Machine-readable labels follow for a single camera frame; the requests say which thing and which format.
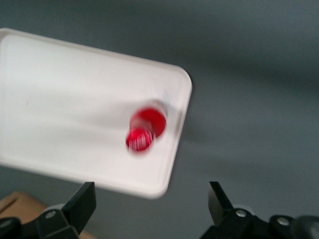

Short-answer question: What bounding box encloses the oak wooden drawer cabinet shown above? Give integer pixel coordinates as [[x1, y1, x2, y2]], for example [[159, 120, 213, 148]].
[[0, 190, 98, 239]]

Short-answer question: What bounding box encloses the red coke bottle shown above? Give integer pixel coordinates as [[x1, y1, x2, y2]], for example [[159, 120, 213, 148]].
[[125, 99, 167, 157]]

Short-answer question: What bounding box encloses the cream plastic tray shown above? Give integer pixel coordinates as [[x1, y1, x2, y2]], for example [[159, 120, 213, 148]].
[[0, 27, 193, 201]]

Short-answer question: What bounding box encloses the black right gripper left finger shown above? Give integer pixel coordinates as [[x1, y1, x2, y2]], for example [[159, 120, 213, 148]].
[[36, 181, 97, 239]]

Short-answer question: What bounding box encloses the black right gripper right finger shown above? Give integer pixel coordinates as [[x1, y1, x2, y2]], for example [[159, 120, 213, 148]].
[[201, 181, 273, 239]]

